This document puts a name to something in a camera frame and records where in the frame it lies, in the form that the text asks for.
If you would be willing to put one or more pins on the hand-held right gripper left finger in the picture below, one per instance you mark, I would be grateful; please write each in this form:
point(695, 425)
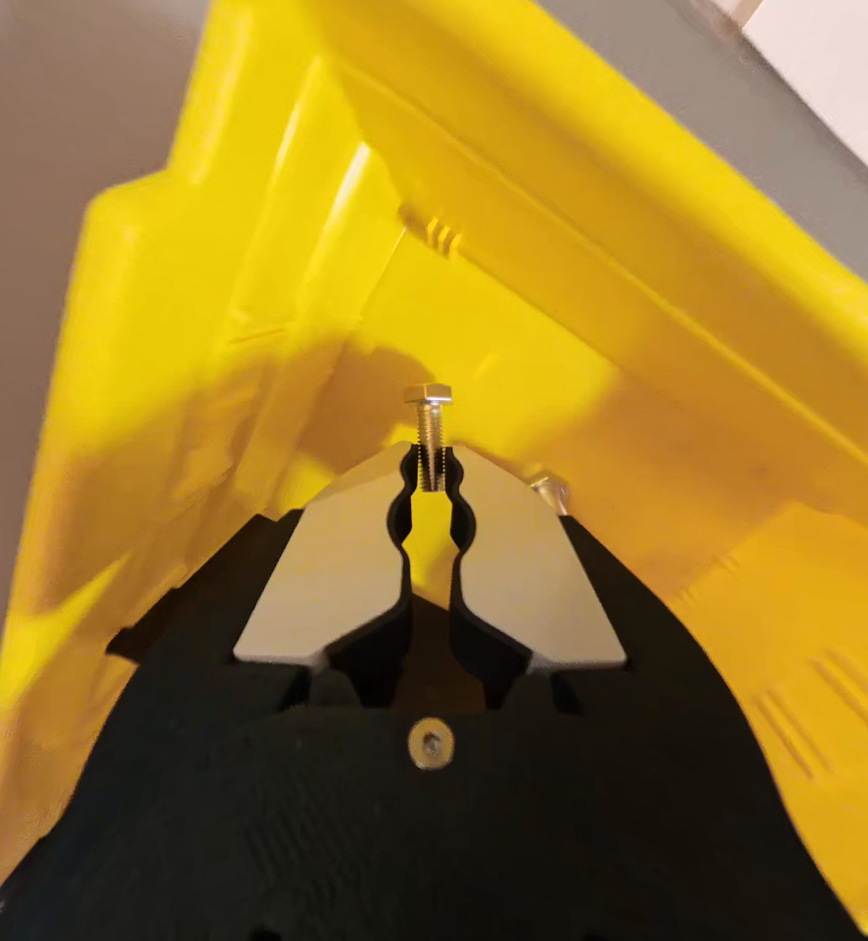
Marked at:
point(331, 573)

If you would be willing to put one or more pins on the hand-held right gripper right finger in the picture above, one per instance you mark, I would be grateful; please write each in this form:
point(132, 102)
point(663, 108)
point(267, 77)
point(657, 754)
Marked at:
point(537, 581)

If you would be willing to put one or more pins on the silver hex nut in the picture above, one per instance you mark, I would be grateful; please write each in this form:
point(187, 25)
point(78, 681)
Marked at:
point(550, 491)

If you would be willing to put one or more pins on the silver hex bolt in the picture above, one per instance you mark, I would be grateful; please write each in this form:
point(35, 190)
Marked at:
point(430, 426)

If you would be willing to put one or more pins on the yellow plastic bin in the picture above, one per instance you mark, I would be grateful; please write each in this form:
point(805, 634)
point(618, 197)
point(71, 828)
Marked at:
point(551, 331)

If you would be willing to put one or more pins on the grey desk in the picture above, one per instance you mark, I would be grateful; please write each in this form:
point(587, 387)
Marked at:
point(772, 110)

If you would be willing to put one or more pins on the laminated paper sheet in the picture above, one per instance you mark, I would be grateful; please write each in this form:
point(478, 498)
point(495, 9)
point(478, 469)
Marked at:
point(838, 66)

